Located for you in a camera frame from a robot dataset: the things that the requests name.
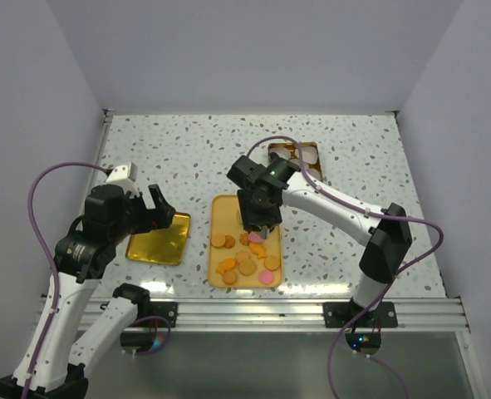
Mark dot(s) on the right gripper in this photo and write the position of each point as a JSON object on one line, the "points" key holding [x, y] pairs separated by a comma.
{"points": [[250, 217]]}

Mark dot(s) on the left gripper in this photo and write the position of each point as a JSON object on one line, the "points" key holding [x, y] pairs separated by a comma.
{"points": [[154, 218]]}

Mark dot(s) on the gold tin lid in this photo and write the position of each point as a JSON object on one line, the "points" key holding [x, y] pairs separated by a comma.
{"points": [[161, 246]]}

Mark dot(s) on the steel serving tongs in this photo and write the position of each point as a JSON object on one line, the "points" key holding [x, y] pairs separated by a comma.
{"points": [[252, 223]]}

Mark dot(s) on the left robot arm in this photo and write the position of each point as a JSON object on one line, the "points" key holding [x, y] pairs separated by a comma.
{"points": [[59, 362]]}

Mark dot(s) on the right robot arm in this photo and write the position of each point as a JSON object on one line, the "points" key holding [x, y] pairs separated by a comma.
{"points": [[383, 233]]}

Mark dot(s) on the white paper cup top-left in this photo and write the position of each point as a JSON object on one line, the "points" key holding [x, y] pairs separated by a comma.
{"points": [[279, 152]]}

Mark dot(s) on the green cookie tin box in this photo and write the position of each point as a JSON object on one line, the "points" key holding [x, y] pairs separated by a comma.
{"points": [[294, 159]]}

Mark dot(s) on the pink round cookie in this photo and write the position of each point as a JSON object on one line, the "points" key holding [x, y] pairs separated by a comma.
{"points": [[254, 238], [266, 277]]}

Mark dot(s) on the white paper cup bottom-right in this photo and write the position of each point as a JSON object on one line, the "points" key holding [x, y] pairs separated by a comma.
{"points": [[314, 173]]}

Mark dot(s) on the white paper cup top-right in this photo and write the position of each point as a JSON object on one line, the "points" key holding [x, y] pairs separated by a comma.
{"points": [[307, 153]]}

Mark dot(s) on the orange fish cookie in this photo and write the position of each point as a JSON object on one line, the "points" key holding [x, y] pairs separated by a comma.
{"points": [[226, 265], [258, 250]]}

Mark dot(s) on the brown round biscuit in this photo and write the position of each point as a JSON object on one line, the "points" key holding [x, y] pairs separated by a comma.
{"points": [[229, 242]]}

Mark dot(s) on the round dotted biscuit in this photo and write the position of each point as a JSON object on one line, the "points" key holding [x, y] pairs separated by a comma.
{"points": [[218, 240]]}

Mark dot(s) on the flower shaped cookie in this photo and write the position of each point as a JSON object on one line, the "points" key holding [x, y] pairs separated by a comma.
{"points": [[242, 255]]}

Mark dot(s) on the right dotted biscuit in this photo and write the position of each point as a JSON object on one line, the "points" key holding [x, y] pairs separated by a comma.
{"points": [[272, 262]]}

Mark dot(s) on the yellow plastic tray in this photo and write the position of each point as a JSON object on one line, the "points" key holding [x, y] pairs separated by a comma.
{"points": [[224, 221]]}

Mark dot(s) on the large dotted biscuit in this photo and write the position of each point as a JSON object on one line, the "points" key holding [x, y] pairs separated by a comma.
{"points": [[247, 267]]}

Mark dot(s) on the round tan biscuit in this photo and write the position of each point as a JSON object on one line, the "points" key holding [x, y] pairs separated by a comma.
{"points": [[230, 277]]}

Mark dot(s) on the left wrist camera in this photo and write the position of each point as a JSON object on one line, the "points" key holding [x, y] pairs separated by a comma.
{"points": [[126, 171]]}

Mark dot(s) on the aluminium frame rail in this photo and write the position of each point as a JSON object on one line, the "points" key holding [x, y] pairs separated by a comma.
{"points": [[431, 315]]}

